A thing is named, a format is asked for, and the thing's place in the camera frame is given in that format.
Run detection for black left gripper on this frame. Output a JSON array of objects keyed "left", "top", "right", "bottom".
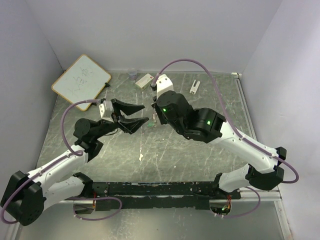
[{"left": 93, "top": 97, "right": 150, "bottom": 140}]

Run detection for silver key bunch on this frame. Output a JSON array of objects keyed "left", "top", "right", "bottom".
[{"left": 152, "top": 113, "right": 158, "bottom": 123}]

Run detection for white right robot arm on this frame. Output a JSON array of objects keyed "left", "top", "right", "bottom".
[{"left": 153, "top": 90, "right": 286, "bottom": 199}]

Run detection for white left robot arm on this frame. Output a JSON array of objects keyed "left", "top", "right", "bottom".
[{"left": 0, "top": 98, "right": 149, "bottom": 226}]

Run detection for white cardboard box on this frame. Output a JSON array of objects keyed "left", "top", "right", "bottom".
[{"left": 135, "top": 73, "right": 154, "bottom": 91}]

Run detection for clear plastic cup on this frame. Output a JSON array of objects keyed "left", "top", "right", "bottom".
[{"left": 127, "top": 68, "right": 138, "bottom": 81}]

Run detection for white plastic clip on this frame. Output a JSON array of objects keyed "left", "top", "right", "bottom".
[{"left": 189, "top": 79, "right": 201, "bottom": 95}]

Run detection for small framed whiteboard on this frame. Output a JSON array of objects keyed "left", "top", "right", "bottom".
[{"left": 51, "top": 54, "right": 112, "bottom": 104}]

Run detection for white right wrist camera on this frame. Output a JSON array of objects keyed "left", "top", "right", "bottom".
[{"left": 150, "top": 73, "right": 174, "bottom": 102}]

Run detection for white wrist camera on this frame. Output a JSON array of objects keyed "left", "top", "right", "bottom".
[
  {"left": 150, "top": 73, "right": 174, "bottom": 102},
  {"left": 98, "top": 100, "right": 114, "bottom": 122}
]

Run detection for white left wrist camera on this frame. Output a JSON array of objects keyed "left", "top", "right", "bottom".
[{"left": 98, "top": 100, "right": 114, "bottom": 122}]

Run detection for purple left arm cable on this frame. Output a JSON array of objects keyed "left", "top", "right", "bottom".
[{"left": 0, "top": 99, "right": 105, "bottom": 225}]

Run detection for white corner bracket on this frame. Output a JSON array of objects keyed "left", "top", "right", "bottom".
[{"left": 231, "top": 72, "right": 242, "bottom": 78}]

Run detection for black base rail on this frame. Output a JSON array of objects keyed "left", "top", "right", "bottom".
[{"left": 84, "top": 181, "right": 241, "bottom": 210}]

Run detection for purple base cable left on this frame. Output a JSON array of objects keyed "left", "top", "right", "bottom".
[{"left": 72, "top": 197, "right": 123, "bottom": 221}]

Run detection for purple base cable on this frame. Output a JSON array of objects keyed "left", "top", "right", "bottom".
[
  {"left": 72, "top": 197, "right": 123, "bottom": 221},
  {"left": 214, "top": 186, "right": 261, "bottom": 220}
]

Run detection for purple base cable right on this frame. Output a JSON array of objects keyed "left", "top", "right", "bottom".
[{"left": 214, "top": 186, "right": 261, "bottom": 220}]

